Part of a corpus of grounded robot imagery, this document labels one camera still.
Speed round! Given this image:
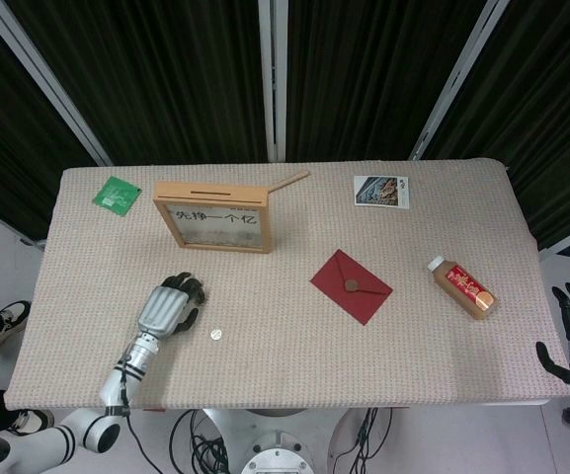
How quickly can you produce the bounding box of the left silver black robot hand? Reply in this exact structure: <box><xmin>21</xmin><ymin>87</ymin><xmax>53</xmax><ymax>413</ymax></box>
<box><xmin>137</xmin><ymin>272</ymin><xmax>207</xmax><ymax>342</ymax></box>

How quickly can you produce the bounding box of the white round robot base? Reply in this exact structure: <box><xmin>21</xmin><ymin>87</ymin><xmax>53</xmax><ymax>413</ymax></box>
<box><xmin>199</xmin><ymin>407</ymin><xmax>361</xmax><ymax>474</ymax></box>

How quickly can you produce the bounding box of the pile of silver coins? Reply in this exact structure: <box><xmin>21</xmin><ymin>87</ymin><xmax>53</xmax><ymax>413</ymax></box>
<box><xmin>185</xmin><ymin>229</ymin><xmax>265</xmax><ymax>248</ymax></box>

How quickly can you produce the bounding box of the wooden frame coin bank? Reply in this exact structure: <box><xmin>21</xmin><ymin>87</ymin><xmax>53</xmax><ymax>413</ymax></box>
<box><xmin>153</xmin><ymin>181</ymin><xmax>274</xmax><ymax>256</ymax></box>

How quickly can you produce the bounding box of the green foil packet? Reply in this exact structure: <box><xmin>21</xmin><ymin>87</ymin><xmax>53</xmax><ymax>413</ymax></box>
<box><xmin>91</xmin><ymin>176</ymin><xmax>142</xmax><ymax>217</ymax></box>

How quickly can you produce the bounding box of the pink white woven tablecloth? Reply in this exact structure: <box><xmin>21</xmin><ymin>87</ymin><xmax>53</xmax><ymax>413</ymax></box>
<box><xmin>3</xmin><ymin>156</ymin><xmax>570</xmax><ymax>411</ymax></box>

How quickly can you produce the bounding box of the milk tea bottle red label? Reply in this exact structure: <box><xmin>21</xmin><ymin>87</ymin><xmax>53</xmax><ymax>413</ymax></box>
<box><xmin>427</xmin><ymin>256</ymin><xmax>498</xmax><ymax>322</ymax></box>

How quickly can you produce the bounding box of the white black sneaker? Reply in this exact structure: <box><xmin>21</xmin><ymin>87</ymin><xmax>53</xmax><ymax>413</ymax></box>
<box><xmin>0</xmin><ymin>299</ymin><xmax>33</xmax><ymax>355</ymax></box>
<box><xmin>5</xmin><ymin>408</ymin><xmax>55</xmax><ymax>436</ymax></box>

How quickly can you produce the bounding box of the red envelope with wax seal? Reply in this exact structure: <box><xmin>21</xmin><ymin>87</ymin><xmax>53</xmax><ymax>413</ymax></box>
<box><xmin>309</xmin><ymin>249</ymin><xmax>394</xmax><ymax>327</ymax></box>

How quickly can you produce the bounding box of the wooden stick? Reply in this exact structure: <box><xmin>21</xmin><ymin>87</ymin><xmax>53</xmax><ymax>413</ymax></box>
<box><xmin>267</xmin><ymin>170</ymin><xmax>311</xmax><ymax>194</ymax></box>

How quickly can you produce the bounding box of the black curtain panel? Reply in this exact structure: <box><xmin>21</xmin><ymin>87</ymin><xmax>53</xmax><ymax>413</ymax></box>
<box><xmin>420</xmin><ymin>0</ymin><xmax>570</xmax><ymax>251</ymax></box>
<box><xmin>5</xmin><ymin>0</ymin><xmax>272</xmax><ymax>167</ymax></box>
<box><xmin>284</xmin><ymin>0</ymin><xmax>493</xmax><ymax>162</ymax></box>
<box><xmin>0</xmin><ymin>0</ymin><xmax>99</xmax><ymax>242</ymax></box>

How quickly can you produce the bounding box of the photo postcard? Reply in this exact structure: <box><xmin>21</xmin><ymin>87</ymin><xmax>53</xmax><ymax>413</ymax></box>
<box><xmin>353</xmin><ymin>174</ymin><xmax>411</xmax><ymax>210</ymax></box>

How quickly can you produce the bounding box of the black cable bundle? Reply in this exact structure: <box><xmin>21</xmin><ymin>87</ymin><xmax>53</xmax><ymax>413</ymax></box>
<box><xmin>170</xmin><ymin>408</ymin><xmax>231</xmax><ymax>474</ymax></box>
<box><xmin>348</xmin><ymin>407</ymin><xmax>395</xmax><ymax>474</ymax></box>

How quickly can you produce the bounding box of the white partition post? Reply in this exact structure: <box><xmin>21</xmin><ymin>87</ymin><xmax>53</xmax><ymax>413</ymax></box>
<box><xmin>409</xmin><ymin>0</ymin><xmax>511</xmax><ymax>162</ymax></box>
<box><xmin>0</xmin><ymin>0</ymin><xmax>114</xmax><ymax>167</ymax></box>
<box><xmin>258</xmin><ymin>0</ymin><xmax>289</xmax><ymax>162</ymax></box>

